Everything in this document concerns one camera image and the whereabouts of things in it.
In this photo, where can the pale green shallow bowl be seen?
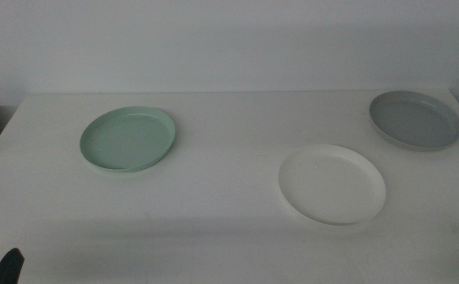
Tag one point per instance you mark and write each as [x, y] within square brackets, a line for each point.
[127, 140]

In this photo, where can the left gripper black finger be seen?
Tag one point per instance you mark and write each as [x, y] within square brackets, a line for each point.
[8, 268]

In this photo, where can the blue-grey shallow bowl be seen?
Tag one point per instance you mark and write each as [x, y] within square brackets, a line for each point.
[415, 122]

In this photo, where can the white shallow bowl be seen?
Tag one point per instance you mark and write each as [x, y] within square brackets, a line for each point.
[332, 185]

